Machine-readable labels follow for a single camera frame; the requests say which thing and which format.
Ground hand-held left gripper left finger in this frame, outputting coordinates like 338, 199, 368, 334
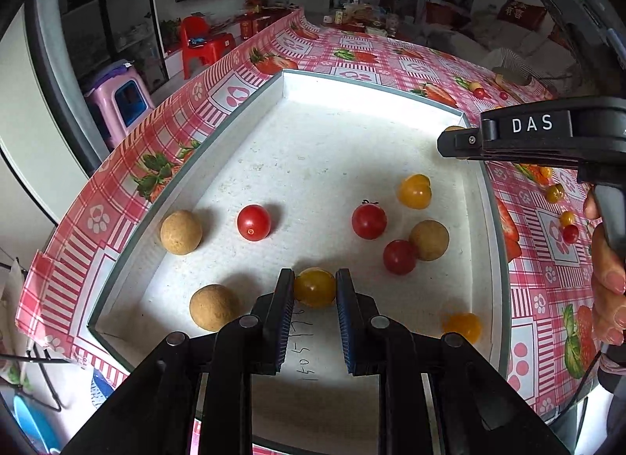
63, 266, 297, 455

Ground person's right hand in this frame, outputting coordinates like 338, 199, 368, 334
584, 190, 626, 345

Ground white sofa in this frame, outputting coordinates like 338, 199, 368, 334
421, 20, 578, 89

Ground purple plastic stool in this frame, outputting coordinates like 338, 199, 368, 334
83, 60, 156, 150

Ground red gift boxes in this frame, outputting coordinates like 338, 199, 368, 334
239, 12, 284, 42

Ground blue plastic object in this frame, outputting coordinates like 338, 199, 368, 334
14, 394, 62, 453

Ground white shallow box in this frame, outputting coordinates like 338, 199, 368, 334
87, 68, 512, 446

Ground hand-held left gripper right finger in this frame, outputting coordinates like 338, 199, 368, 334
335, 266, 558, 455

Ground cluttered low table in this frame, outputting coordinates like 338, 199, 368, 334
323, 0, 412, 38

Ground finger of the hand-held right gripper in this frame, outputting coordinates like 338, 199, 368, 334
437, 126, 482, 160

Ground black wire rack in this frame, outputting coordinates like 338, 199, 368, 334
0, 250, 67, 412

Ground person's right forearm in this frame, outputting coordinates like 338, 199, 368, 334
597, 352, 626, 393

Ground red cushion with characters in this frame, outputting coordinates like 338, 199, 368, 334
498, 0, 546, 30

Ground red cherry tomato with stem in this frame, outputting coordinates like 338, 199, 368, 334
351, 200, 388, 241

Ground red plastic chair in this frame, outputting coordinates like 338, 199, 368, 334
180, 16, 238, 80

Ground white shelf cabinet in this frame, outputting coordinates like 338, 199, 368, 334
59, 0, 169, 94

